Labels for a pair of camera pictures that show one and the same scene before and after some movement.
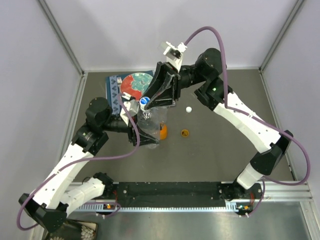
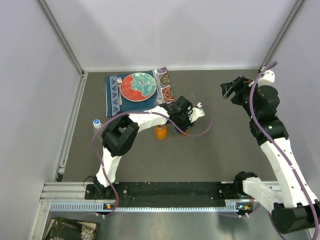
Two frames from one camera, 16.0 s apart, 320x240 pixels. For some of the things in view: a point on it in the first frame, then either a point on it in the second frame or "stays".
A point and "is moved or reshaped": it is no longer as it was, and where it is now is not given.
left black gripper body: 132,135 → 183,121
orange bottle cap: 184,133 stays
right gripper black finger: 166,99 → 227,90
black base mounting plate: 184,193 stays
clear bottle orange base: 163,132 is moved or reshaped
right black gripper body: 184,80 → 242,96
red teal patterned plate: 135,84 stays
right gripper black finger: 163,74 → 232,84
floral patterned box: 73,230 stays
